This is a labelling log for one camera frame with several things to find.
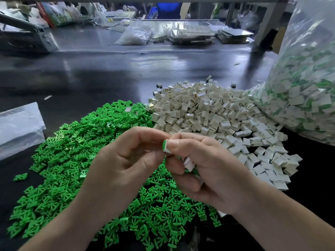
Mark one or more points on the person's left forearm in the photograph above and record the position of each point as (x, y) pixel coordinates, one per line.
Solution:
(55, 232)

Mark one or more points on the person's right hand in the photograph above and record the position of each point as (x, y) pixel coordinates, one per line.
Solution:
(214, 172)

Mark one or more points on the clear plastic bag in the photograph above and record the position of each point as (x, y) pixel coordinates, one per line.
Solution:
(309, 91)

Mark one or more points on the person's left hand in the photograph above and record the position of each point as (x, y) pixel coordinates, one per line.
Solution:
(123, 172)

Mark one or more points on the small clear bag of parts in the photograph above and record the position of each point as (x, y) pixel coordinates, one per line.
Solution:
(133, 35)

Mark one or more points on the stack of clear flat bags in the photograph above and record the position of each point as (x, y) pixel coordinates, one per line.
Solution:
(21, 129)

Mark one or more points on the grey heat sealer machine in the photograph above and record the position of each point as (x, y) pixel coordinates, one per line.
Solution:
(27, 36)

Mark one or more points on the pile of green plastic clips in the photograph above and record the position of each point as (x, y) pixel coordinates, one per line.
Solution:
(68, 149)

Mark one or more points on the green and white assembled part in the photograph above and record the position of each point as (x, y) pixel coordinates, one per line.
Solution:
(166, 147)

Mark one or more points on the blue crate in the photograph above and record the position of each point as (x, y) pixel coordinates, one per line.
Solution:
(168, 10)

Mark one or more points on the dark flat tray stack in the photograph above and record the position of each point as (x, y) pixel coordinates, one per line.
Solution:
(235, 35)

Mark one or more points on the grey metal slanted post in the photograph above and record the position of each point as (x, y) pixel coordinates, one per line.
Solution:
(271, 18)

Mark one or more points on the pile of white plastic caps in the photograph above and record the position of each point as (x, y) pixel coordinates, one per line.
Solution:
(225, 107)

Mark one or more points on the small white plastic part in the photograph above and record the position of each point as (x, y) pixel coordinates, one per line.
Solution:
(188, 164)

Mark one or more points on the small green plastic part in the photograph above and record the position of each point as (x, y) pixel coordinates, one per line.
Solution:
(20, 176)

